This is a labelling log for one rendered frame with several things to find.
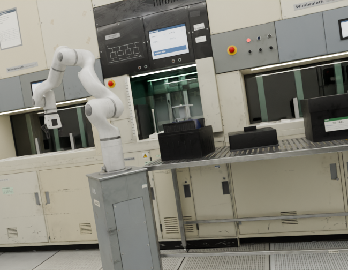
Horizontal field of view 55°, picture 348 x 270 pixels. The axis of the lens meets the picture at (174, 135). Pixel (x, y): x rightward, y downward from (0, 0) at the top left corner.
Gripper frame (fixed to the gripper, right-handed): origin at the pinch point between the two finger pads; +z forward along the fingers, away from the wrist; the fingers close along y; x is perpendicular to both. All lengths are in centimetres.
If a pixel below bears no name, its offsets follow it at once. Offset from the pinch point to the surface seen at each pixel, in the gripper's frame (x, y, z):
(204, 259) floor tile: -67, 60, 101
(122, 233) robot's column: -70, -10, 57
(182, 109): -79, 45, -5
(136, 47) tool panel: -29, 62, -58
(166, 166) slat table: -83, 18, 26
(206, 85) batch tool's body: -77, 79, -19
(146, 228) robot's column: -75, 3, 58
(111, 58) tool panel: -10, 53, -53
